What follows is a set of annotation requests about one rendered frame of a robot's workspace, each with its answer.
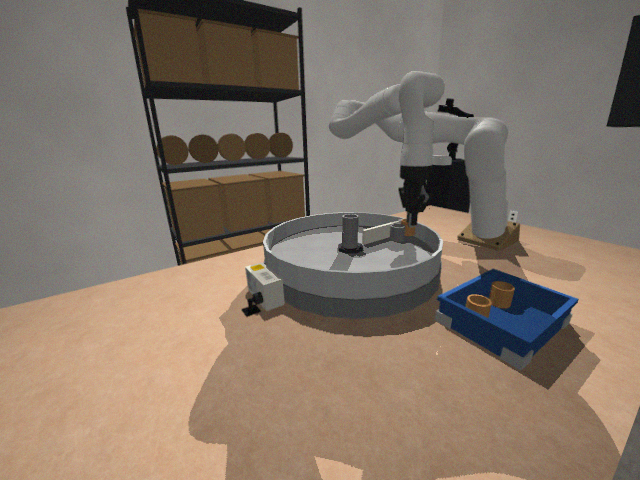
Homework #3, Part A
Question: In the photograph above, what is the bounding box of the blue crate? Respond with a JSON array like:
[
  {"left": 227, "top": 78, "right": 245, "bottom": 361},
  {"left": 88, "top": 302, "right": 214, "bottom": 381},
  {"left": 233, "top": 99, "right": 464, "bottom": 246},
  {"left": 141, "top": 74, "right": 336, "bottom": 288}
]
[{"left": 435, "top": 269, "right": 579, "bottom": 370}]

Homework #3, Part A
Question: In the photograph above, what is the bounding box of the bronze bushing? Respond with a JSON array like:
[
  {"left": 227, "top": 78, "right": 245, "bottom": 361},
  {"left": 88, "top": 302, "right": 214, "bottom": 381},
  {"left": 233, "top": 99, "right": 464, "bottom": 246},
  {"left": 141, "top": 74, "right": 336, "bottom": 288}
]
[
  {"left": 466, "top": 294, "right": 492, "bottom": 318},
  {"left": 401, "top": 219, "right": 415, "bottom": 236},
  {"left": 489, "top": 281, "right": 515, "bottom": 309}
]

